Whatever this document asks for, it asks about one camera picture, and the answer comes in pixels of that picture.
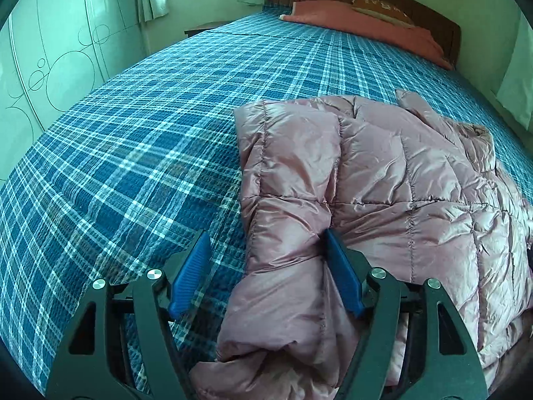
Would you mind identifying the salmon folded blanket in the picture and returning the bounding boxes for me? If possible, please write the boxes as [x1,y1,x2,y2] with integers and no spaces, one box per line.
[279,0,454,71]

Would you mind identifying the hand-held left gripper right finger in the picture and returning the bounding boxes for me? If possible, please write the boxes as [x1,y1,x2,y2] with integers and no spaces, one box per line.
[325,228,490,400]

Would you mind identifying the white hanging cloth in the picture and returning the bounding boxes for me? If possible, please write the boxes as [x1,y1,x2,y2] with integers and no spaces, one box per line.
[497,8,533,123]

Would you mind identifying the bed with blue plaid sheet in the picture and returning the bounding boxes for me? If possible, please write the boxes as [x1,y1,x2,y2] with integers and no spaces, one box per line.
[0,2,533,400]

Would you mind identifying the orange printed pillow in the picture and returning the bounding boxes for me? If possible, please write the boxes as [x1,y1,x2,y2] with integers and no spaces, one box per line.
[351,0,417,29]

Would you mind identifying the pink quilted down jacket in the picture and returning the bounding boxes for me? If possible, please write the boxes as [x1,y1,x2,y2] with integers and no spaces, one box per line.
[189,95,533,400]

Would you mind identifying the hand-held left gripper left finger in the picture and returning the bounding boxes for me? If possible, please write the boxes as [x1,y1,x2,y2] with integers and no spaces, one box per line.
[44,230,213,400]

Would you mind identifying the white wardrobe with circle pattern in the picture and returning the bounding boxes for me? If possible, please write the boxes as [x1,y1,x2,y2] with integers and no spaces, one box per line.
[0,0,148,184]

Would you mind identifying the dark wooden nightstand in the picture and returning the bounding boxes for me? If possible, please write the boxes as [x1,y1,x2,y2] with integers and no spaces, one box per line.
[184,21,232,38]

